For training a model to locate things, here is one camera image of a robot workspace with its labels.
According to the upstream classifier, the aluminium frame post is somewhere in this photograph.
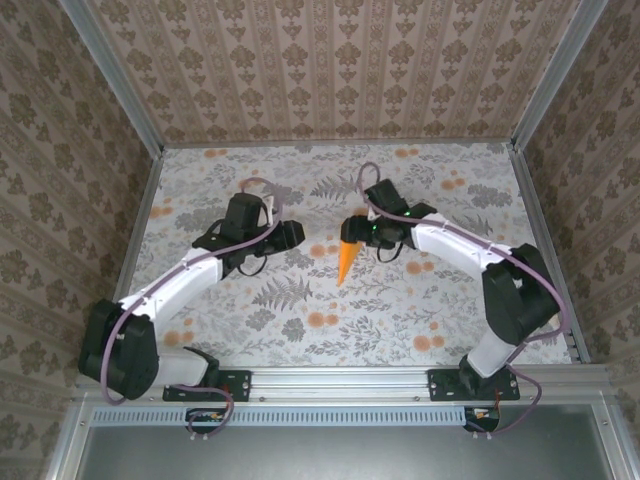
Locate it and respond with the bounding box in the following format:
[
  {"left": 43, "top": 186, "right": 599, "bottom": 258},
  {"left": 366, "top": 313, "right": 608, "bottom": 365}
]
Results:
[
  {"left": 57, "top": 0, "right": 166, "bottom": 159},
  {"left": 508, "top": 0, "right": 610, "bottom": 151}
]

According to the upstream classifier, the floral table cover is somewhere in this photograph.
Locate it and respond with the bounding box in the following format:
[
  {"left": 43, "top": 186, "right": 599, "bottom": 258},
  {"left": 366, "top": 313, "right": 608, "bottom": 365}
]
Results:
[{"left": 107, "top": 144, "right": 574, "bottom": 369}]

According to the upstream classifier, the grey metal panel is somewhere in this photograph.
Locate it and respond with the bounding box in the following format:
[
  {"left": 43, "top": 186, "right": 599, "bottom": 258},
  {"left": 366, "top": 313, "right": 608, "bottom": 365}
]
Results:
[{"left": 74, "top": 403, "right": 619, "bottom": 480}]

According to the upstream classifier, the aluminium table edge rail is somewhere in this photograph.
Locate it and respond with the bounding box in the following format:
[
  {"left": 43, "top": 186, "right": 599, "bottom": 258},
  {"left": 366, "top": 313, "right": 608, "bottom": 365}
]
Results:
[
  {"left": 107, "top": 147, "right": 166, "bottom": 311},
  {"left": 160, "top": 139, "right": 517, "bottom": 150},
  {"left": 512, "top": 147, "right": 592, "bottom": 365}
]

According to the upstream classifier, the orange paper sheet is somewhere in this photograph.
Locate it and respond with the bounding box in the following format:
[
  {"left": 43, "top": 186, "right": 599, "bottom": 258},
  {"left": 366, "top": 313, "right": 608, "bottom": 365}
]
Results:
[{"left": 335, "top": 238, "right": 363, "bottom": 288}]

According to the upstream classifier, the grey slotted cable duct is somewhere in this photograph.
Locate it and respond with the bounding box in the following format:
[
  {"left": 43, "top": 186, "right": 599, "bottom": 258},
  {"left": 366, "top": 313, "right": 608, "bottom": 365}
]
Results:
[{"left": 92, "top": 405, "right": 469, "bottom": 427}]

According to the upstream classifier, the black cable outlet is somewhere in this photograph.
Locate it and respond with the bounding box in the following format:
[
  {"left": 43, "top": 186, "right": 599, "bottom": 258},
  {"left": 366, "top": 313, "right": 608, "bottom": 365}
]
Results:
[
  {"left": 185, "top": 407, "right": 227, "bottom": 435},
  {"left": 463, "top": 405, "right": 502, "bottom": 433}
]

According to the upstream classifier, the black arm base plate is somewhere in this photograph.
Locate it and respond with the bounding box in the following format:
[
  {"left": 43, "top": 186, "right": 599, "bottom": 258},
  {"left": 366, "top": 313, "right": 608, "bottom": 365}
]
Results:
[
  {"left": 162, "top": 368, "right": 252, "bottom": 404},
  {"left": 427, "top": 368, "right": 521, "bottom": 402}
]

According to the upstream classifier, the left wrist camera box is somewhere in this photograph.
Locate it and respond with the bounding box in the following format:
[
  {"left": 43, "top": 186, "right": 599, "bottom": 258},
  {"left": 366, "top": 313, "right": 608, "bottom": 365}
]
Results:
[{"left": 222, "top": 193, "right": 278, "bottom": 237}]

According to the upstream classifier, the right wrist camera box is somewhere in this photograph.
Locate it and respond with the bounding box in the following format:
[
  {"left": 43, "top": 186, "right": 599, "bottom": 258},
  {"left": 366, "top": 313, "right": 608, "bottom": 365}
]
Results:
[{"left": 362, "top": 179, "right": 407, "bottom": 222}]

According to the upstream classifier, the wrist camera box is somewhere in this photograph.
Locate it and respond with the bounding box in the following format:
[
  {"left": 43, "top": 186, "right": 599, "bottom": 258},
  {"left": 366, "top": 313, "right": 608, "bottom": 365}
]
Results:
[
  {"left": 362, "top": 179, "right": 407, "bottom": 222},
  {"left": 222, "top": 193, "right": 278, "bottom": 237}
]

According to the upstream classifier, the purple cable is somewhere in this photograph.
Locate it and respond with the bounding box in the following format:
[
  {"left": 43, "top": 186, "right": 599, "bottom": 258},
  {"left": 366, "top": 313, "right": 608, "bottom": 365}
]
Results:
[
  {"left": 99, "top": 177, "right": 284, "bottom": 442},
  {"left": 353, "top": 161, "right": 574, "bottom": 441}
]

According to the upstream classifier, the wide aluminium mounting rail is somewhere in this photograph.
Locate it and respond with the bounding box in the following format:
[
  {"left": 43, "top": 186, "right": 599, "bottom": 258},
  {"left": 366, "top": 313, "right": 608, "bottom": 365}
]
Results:
[{"left": 74, "top": 364, "right": 614, "bottom": 401}]

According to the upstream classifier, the aluminium frame bar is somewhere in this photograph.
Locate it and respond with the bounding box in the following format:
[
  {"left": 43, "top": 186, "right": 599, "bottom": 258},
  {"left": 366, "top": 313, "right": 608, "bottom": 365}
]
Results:
[
  {"left": 592, "top": 402, "right": 631, "bottom": 480},
  {"left": 44, "top": 394, "right": 96, "bottom": 480}
]

